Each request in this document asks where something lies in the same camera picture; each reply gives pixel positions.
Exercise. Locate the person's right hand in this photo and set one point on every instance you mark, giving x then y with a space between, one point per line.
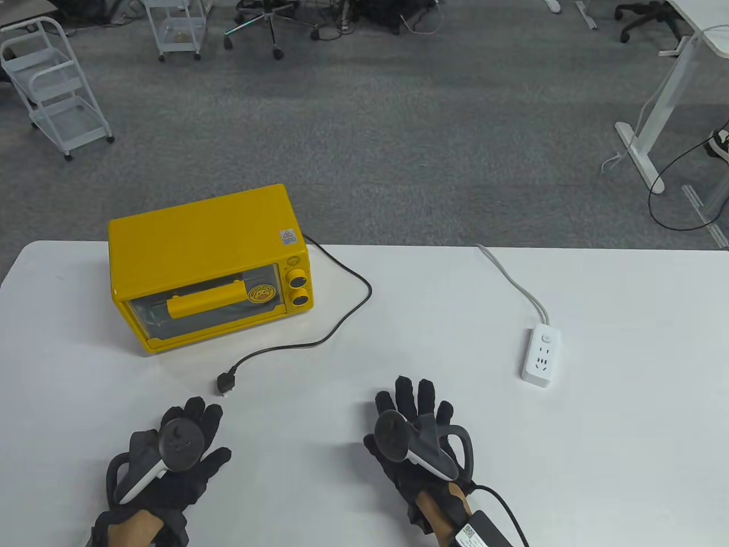
405 399

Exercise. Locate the person's left hand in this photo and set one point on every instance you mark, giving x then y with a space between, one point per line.
199 413

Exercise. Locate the black white hand controller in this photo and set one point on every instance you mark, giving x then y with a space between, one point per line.
179 444
393 436

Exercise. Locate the white power strip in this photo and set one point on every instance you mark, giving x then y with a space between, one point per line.
542 356

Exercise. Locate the yellow oven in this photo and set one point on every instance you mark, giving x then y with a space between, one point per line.
199 239

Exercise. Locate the person's left forearm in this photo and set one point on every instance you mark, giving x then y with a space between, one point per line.
134 527

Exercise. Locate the person's right forearm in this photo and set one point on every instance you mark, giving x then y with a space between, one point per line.
441 510

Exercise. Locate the black box with white label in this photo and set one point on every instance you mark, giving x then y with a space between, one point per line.
484 533

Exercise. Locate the large white utility cart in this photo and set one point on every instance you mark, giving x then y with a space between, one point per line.
57 117

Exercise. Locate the small white utility cart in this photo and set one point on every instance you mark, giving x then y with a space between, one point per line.
179 28

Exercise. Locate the chrome office chair base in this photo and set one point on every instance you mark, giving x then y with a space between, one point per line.
272 23

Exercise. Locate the white desk foot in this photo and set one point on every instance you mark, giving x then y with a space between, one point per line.
552 5

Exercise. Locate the grey desk foot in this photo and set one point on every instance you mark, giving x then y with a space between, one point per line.
586 16

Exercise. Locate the dark desk corner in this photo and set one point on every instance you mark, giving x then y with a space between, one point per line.
23 14

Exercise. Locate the black office chair base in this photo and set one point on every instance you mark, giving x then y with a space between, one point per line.
646 14

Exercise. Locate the grey metal floor rail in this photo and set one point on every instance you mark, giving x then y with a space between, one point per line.
703 211

